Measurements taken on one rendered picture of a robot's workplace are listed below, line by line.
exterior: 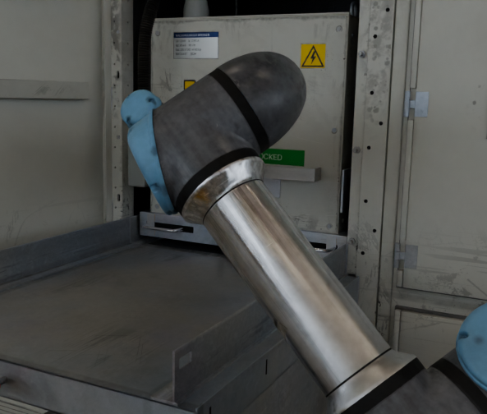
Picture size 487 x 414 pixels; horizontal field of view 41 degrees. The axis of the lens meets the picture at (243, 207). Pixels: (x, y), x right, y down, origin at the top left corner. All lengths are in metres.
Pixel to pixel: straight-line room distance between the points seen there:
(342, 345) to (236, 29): 0.98
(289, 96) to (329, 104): 0.65
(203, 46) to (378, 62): 0.43
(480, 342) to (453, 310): 0.70
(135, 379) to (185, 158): 0.32
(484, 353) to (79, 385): 0.51
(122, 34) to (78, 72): 0.14
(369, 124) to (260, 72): 0.62
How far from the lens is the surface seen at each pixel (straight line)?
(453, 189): 1.32
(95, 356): 0.98
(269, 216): 0.72
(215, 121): 0.75
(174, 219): 1.61
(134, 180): 1.54
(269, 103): 0.76
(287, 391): 1.16
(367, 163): 1.37
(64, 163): 1.61
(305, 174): 1.42
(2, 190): 1.52
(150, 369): 0.93
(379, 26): 1.37
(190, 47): 1.58
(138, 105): 1.21
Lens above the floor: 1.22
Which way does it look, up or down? 10 degrees down
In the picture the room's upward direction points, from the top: 1 degrees clockwise
